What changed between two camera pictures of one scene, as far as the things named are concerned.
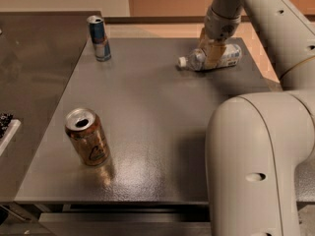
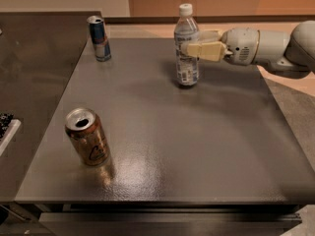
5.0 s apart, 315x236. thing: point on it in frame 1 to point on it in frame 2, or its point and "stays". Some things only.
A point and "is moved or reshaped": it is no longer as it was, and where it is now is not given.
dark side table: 38,53 stays
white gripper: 219,28 to 240,46
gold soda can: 85,128 stays
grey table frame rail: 127,219 stays
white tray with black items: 8,128 stays
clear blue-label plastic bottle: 197,60 is moved or reshaped
